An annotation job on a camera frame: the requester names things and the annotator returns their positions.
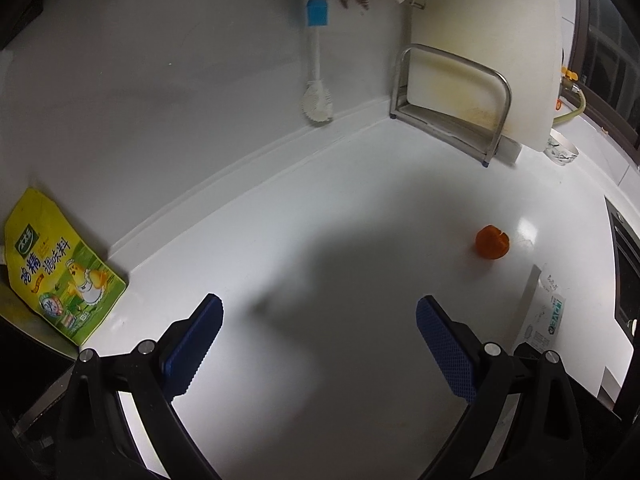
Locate dark window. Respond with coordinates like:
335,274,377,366
572,0,640,156

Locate yellow green seasoning pouch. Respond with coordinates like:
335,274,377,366
4,187,129,347

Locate white cutting board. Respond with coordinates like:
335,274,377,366
406,0,563,153

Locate small white patterned bowl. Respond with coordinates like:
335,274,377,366
546,130,579,167

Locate white packaging card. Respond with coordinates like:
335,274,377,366
519,264,568,361

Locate orange mandarin peel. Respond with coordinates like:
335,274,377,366
475,225,511,260

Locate yellow gas hose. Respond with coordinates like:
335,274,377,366
552,87,587,126

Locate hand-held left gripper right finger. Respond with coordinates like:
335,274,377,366
415,296,583,480

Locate white bottle brush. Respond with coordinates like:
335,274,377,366
299,0,335,123

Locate metal cutting board rack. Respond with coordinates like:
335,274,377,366
390,45,513,167

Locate black gas stove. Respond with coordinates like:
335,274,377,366
604,197,640,341

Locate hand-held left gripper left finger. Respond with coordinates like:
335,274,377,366
55,293,224,480

